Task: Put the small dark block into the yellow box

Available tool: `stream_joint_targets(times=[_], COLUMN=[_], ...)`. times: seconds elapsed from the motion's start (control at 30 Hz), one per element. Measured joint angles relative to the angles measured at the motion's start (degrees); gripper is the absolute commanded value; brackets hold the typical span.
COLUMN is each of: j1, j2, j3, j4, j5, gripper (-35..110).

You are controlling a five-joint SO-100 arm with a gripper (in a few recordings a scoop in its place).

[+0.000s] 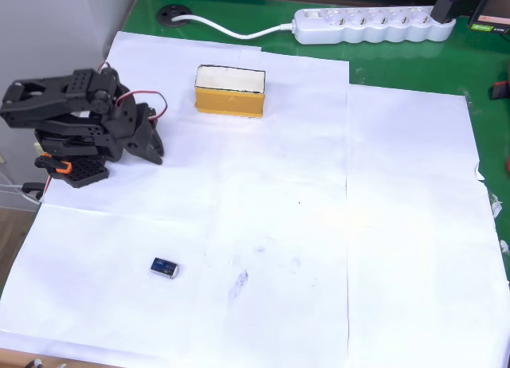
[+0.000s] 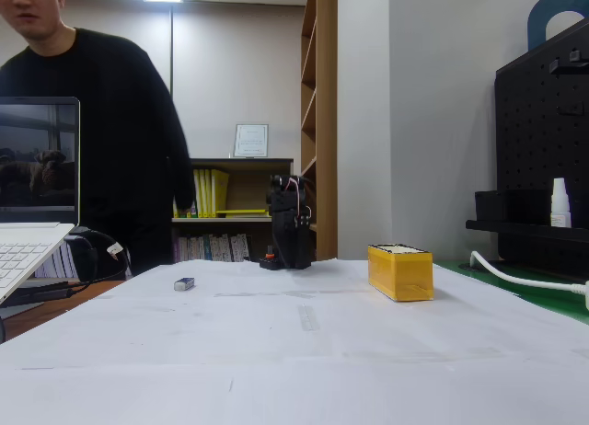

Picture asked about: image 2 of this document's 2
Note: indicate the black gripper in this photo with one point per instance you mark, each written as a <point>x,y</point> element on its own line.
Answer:
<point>291,232</point>

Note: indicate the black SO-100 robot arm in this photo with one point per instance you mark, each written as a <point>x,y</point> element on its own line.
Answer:
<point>294,241</point>

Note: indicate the yellow rectangular box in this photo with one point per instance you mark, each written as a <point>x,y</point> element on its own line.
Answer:
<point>405,278</point>

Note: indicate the low bookcase with yellow binders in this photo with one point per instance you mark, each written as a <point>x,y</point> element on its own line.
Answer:
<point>248,186</point>

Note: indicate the flat yellow folder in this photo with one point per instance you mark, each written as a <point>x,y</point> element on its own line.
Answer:
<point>244,211</point>

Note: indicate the framed white certificate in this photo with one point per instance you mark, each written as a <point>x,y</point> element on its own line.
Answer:
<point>251,141</point>

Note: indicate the row of white patterned books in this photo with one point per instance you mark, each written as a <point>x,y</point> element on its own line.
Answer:
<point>216,248</point>

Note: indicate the tall wooden bookshelf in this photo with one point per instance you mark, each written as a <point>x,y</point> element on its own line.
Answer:
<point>322,98</point>

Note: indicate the white paper table cover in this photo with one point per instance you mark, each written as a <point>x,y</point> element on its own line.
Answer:
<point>294,351</point>

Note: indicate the person in black sweater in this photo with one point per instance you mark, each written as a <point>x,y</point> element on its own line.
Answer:
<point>115,144</point>

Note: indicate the row of white binders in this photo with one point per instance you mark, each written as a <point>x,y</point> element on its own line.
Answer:
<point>62,261</point>

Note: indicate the black box on shelf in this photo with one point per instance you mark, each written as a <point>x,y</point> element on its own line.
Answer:
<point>511,206</point>

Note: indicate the black pegboard shelf tray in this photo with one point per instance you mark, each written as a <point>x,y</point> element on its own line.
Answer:
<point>529,229</point>

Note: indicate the white laptop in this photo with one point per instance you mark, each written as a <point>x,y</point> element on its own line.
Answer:
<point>32,176</point>

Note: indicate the black pegboard panel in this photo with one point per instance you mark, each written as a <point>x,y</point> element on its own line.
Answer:
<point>538,144</point>

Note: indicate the green desk mat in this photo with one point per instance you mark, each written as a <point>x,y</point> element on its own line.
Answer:
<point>529,291</point>

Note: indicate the small white dropper bottle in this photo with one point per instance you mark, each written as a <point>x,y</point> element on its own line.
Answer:
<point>560,204</point>

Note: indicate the black pegboard hook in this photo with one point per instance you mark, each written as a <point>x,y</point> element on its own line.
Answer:
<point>570,109</point>
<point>568,62</point>

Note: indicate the dark blue arch shape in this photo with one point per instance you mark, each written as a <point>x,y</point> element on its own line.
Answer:
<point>552,11</point>

